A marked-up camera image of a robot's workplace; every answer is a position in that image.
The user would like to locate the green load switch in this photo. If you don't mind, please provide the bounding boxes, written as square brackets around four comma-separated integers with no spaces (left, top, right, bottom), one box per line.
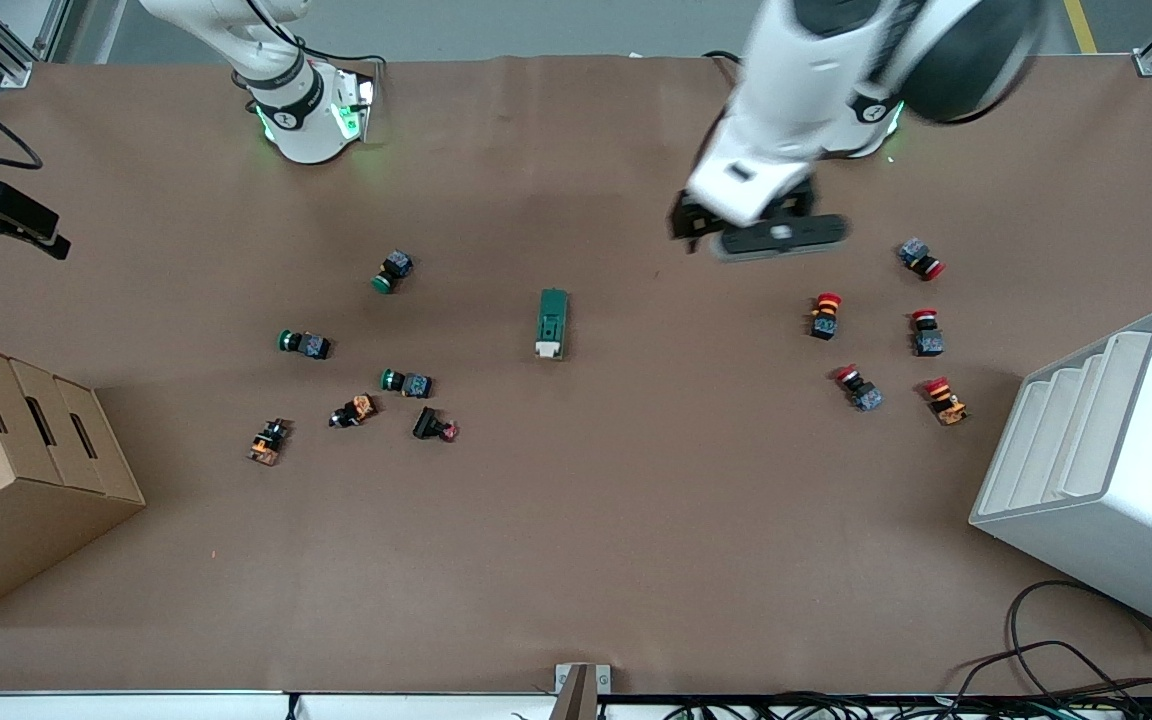
[535,288,570,361]

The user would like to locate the red button with orange block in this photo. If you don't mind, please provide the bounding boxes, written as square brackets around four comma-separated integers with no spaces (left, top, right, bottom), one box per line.
[809,292,843,341]
[923,376,969,427]

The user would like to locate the red button with grey block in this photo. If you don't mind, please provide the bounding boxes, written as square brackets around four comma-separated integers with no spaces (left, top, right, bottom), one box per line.
[911,309,945,358]
[833,365,884,413]
[898,238,946,281]

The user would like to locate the brown cardboard box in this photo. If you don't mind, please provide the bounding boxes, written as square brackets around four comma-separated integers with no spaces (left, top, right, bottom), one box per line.
[0,333,147,629]

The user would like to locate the black button with orange block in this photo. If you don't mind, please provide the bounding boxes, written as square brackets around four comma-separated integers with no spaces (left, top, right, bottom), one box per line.
[329,394,379,429]
[247,418,292,467]

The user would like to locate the brown paper table cover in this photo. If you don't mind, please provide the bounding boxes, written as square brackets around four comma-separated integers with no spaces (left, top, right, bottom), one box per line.
[0,52,1152,696]

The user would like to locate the white foam rack box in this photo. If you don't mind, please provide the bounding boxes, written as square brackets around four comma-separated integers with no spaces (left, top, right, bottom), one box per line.
[969,308,1152,644]

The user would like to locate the black left arm base cable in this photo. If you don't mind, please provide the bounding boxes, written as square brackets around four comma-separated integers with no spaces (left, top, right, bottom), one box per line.
[701,50,743,93]

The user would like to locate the black arm base cable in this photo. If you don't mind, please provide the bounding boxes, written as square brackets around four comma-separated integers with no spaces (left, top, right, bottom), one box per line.
[246,0,387,69]
[701,50,743,93]

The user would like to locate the green push button switch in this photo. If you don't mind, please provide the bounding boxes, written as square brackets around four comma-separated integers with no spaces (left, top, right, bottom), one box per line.
[380,368,434,399]
[371,250,415,295]
[277,328,332,361]

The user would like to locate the black switch with red tip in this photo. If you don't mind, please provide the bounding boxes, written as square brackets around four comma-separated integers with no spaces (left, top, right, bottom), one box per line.
[412,406,460,443]

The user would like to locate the black right arm base cable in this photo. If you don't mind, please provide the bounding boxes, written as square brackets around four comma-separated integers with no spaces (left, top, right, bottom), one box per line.
[246,0,387,69]

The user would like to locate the small metal bracket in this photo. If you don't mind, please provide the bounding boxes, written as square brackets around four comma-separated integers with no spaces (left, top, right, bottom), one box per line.
[554,663,612,695]

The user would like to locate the white table edge rail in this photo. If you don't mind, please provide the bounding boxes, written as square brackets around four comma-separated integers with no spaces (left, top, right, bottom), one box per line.
[0,690,557,720]

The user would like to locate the brown post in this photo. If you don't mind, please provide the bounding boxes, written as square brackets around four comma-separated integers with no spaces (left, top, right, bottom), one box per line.
[548,665,599,720]

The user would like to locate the black cable bundle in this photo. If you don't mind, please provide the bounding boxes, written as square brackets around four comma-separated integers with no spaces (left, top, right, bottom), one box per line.
[666,690,1152,720]

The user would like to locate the black cable loop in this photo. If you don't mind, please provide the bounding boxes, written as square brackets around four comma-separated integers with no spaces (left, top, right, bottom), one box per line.
[951,580,1152,706]

